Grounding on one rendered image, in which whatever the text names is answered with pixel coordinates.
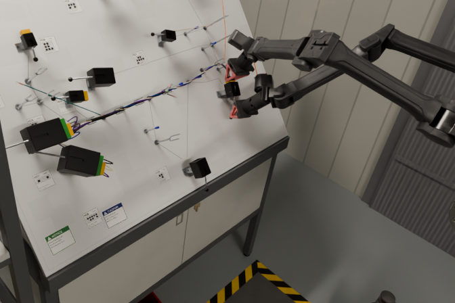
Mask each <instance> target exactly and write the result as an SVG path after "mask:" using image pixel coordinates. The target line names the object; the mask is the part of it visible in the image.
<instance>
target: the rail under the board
mask: <svg viewBox="0 0 455 303"><path fill-rule="evenodd" d="M289 139H290V137H289V136H286V137H285V138H283V139H281V140H279V141H277V142H276V143H274V144H273V145H271V146H269V147H267V148H265V149H264V150H262V151H260V152H259V153H257V154H255V155H254V156H252V157H250V158H249V159H247V160H245V161H243V162H242V163H240V164H239V165H237V166H235V167H233V168H231V169H230V170H228V171H227V172H225V173H223V174H221V175H220V176H218V177H216V178H215V179H213V180H212V181H209V182H208V183H207V188H208V189H209V191H208V192H206V191H205V189H206V184H204V185H203V186H201V187H199V188H198V189H196V190H194V191H193V192H191V193H189V194H187V195H186V196H184V197H182V198H181V199H179V200H177V201H176V202H174V203H172V204H171V205H169V206H167V207H166V208H163V209H162V210H160V211H159V212H157V213H155V214H153V215H152V216H150V217H148V218H147V219H145V220H143V221H142V222H140V223H138V224H136V225H135V226H133V227H131V228H130V229H128V230H126V231H125V232H123V233H121V234H120V235H117V236H116V237H114V238H113V239H111V240H110V241H107V242H106V243H104V244H102V245H101V246H99V247H98V248H96V249H94V250H92V251H90V252H89V253H87V254H86V255H84V256H82V257H80V258H79V259H77V260H75V261H74V262H72V263H70V264H69V265H67V266H65V267H64V268H62V269H60V270H58V271H57V272H55V273H53V274H52V275H50V276H48V277H44V275H43V273H42V271H41V269H39V273H40V278H41V283H42V284H43V286H44V287H45V289H46V290H47V291H48V292H49V293H50V294H52V293H54V292H56V291H57V290H59V289H60V288H62V287H64V286H65V285H67V284H69V283H70V282H71V281H74V280H75V279H76V278H78V277H80V276H81V275H83V274H85V273H86V272H87V271H90V270H91V269H93V268H94V267H96V266H97V265H99V264H101V263H102V262H104V261H105V260H107V259H109V258H110V257H112V256H113V255H115V254H117V253H119V252H120V251H121V250H124V249H125V248H126V247H128V246H130V245H131V244H132V243H135V242H136V241H138V240H139V239H141V238H143V237H144V236H146V235H147V234H149V233H151V232H152V231H154V230H155V229H157V228H159V227H160V226H162V225H164V224H165V223H167V222H169V221H170V220H171V219H173V218H175V217H176V216H178V215H180V214H181V213H182V212H185V211H186V210H188V209H189V208H191V207H192V206H194V205H196V204H197V203H199V202H201V201H202V200H204V199H205V198H207V197H209V196H210V195H212V194H214V193H215V192H216V191H219V190H220V189H221V188H223V187H225V186H226V185H228V184H230V183H231V182H232V181H235V180H236V179H238V178H239V177H241V176H242V175H244V174H246V173H247V172H249V171H250V170H252V169H254V168H255V167H257V166H258V165H260V164H262V163H264V162H265V161H266V160H268V159H270V158H271V157H273V156H275V155H276V154H278V153H280V152H281V151H282V150H284V149H286V148H287V146H288V141H289Z"/></svg>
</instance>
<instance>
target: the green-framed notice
mask: <svg viewBox="0 0 455 303"><path fill-rule="evenodd" d="M44 238H45V240H46V243H47V245H48V247H49V249H50V251H51V253H52V256H55V255H56V254H58V253H60V252H61V251H63V250H65V249H66V248H68V247H70V246H72V245H73V244H75V243H76V240H75V238H74V236H73V234H72V231H71V230H70V227H69V226H68V225H66V226H65V227H62V228H61V229H59V230H57V231H55V232H54V233H52V234H50V235H48V236H47V237H44Z"/></svg>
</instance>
